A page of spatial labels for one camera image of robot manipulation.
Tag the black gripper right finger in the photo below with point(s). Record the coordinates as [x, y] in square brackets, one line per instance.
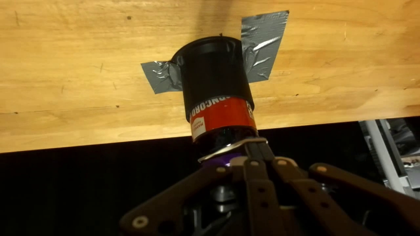
[315, 197]

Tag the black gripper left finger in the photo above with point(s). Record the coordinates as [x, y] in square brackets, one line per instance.
[192, 197]

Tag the black bottle red label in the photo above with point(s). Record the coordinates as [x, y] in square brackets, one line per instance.
[217, 83]

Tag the small grey duct tape piece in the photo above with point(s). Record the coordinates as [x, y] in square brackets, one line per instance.
[158, 76]

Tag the large grey duct tape piece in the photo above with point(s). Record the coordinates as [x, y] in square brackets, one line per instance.
[263, 44]

